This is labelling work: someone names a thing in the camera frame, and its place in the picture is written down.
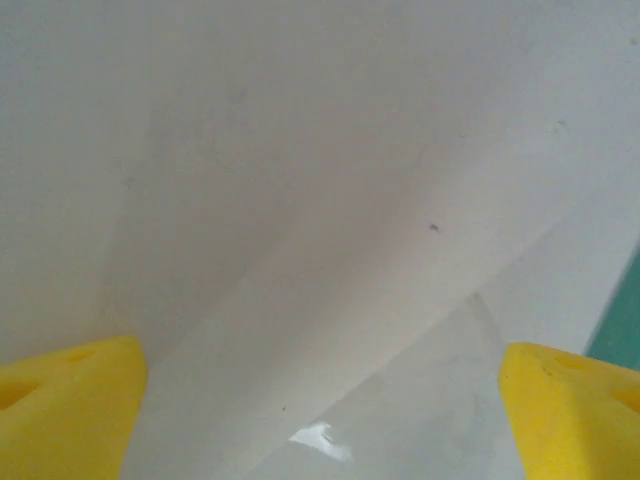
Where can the clear plastic bag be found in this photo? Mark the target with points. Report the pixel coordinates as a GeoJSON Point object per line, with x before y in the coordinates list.
{"type": "Point", "coordinates": [425, 400]}

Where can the white file sheet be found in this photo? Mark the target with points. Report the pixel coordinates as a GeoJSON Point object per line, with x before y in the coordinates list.
{"type": "Point", "coordinates": [250, 150]}

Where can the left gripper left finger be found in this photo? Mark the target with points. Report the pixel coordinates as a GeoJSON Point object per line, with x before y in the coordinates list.
{"type": "Point", "coordinates": [65, 410]}

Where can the green paper folder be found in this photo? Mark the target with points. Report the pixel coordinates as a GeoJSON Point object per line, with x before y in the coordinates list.
{"type": "Point", "coordinates": [620, 320]}

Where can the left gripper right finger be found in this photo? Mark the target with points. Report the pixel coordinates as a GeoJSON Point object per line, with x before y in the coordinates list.
{"type": "Point", "coordinates": [570, 415]}

